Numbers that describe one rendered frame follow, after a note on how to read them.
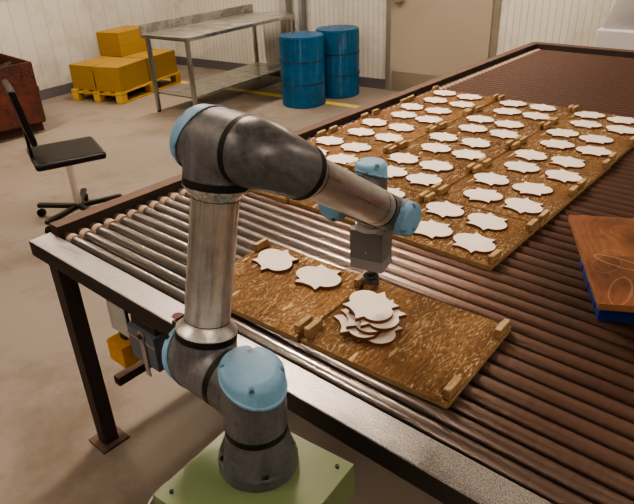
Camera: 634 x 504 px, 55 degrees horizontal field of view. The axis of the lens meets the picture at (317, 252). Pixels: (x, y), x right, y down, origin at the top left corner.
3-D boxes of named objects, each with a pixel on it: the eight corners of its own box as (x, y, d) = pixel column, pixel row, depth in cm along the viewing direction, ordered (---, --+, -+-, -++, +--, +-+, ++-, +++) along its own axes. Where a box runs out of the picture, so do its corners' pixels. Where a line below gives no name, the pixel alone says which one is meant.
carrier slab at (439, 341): (447, 410, 131) (447, 404, 131) (300, 343, 154) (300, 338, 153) (510, 331, 155) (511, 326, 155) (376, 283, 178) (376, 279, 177)
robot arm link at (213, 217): (204, 420, 109) (224, 114, 91) (154, 384, 118) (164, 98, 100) (252, 396, 118) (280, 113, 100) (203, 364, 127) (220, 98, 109)
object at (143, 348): (158, 384, 179) (148, 335, 171) (131, 366, 188) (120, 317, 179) (188, 365, 187) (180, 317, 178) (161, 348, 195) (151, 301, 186)
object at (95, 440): (104, 454, 245) (52, 272, 204) (88, 440, 252) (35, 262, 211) (129, 437, 253) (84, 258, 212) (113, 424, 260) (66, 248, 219)
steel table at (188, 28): (298, 82, 800) (294, 5, 755) (197, 119, 664) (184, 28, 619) (257, 77, 836) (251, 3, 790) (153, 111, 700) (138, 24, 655)
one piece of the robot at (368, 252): (399, 206, 146) (397, 265, 154) (365, 200, 150) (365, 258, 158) (383, 223, 138) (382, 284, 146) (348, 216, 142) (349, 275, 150)
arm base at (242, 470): (271, 505, 107) (268, 464, 102) (202, 473, 113) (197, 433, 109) (312, 448, 118) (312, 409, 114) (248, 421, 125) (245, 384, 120)
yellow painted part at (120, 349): (126, 369, 195) (111, 308, 184) (110, 358, 200) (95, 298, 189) (146, 357, 200) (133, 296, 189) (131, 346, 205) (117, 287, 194)
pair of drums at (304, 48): (367, 91, 747) (368, 24, 709) (319, 112, 671) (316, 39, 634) (324, 85, 779) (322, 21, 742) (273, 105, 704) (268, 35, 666)
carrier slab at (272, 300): (297, 342, 155) (297, 337, 154) (188, 293, 177) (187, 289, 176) (372, 282, 179) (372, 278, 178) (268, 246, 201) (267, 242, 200)
